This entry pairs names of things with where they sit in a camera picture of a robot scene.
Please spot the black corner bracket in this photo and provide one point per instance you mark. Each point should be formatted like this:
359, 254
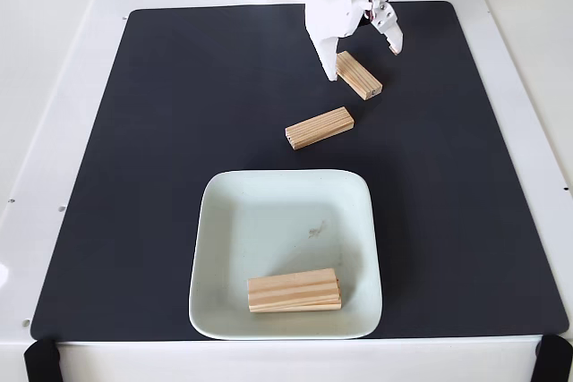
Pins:
42, 362
555, 359

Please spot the black table mat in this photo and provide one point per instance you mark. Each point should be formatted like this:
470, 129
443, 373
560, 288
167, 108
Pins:
134, 176

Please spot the pale green square plate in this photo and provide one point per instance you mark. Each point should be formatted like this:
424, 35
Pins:
250, 230

